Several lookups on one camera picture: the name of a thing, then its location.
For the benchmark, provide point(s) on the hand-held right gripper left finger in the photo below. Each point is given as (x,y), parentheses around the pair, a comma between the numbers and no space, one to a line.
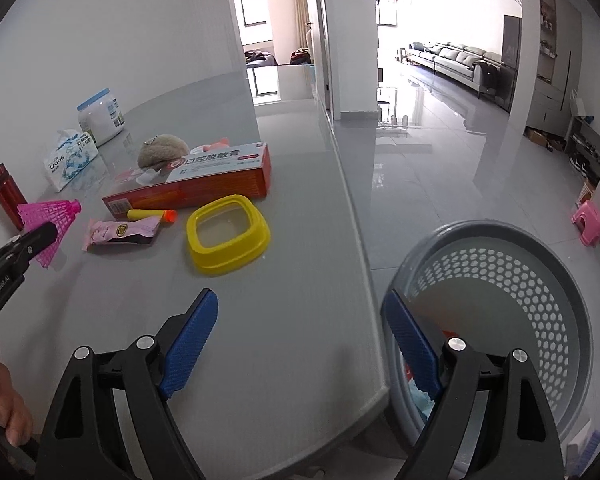
(190,345)

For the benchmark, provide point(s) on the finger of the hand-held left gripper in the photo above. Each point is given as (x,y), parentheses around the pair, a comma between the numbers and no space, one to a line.
(32,242)

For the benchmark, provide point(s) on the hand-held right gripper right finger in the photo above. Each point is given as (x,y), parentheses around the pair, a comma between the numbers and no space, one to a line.
(410,345)

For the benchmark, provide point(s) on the pink plastic shuttlecock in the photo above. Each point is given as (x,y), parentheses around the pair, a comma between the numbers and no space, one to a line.
(50,211)

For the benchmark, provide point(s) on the pink sachet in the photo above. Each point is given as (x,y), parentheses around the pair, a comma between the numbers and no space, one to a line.
(122,232)

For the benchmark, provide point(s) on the grey perforated basket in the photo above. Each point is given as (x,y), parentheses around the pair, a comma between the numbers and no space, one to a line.
(555,285)

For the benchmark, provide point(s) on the red toothpaste box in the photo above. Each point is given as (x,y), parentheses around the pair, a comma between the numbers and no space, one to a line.
(205,185)

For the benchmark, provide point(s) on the pink pig toy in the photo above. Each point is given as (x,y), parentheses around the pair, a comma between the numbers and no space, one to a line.
(212,147)

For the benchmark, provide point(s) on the person's left hand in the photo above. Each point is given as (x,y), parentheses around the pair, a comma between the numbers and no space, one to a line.
(12,410)

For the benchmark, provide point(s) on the red metal bottle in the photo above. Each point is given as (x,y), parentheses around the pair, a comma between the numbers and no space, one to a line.
(5,195)

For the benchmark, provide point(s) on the light blue wrapper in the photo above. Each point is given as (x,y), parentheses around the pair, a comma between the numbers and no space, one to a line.
(422,400)

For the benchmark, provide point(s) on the white blue tissue pack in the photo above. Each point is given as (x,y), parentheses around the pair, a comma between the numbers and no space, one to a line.
(70,157)

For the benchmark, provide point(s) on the yellow foam dart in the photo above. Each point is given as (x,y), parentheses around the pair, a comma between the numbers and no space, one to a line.
(147,215)

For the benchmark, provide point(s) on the clear plastic packet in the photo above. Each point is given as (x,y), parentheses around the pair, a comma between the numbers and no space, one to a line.
(142,176)

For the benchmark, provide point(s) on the white jar with blue lid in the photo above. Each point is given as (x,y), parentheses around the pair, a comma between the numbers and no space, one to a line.
(100,120)

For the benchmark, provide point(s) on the blue white box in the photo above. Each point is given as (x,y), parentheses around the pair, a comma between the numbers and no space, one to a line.
(590,442)

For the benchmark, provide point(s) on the pink plastic stool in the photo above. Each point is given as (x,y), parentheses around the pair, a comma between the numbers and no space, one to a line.
(589,220)

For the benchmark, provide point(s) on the brown cardboard box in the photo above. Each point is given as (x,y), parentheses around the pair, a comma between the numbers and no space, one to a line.
(542,140)

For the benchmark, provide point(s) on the shoe rack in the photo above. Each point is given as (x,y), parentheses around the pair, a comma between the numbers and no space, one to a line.
(587,147)

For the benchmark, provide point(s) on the dark cloth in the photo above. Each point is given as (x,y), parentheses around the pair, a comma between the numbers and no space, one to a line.
(487,75)

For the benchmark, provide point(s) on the grey sofa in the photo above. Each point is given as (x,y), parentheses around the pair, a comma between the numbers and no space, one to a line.
(450,57)

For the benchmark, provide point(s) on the bed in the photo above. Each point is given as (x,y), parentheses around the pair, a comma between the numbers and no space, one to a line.
(260,59)

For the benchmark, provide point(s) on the dark tall cabinet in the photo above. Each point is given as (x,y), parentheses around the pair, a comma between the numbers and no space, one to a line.
(511,60)

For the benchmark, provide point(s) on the white shelving cabinet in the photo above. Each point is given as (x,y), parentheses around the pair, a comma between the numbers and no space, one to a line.
(547,60)

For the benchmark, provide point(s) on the beige curtain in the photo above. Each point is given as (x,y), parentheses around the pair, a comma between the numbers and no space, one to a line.
(295,20)

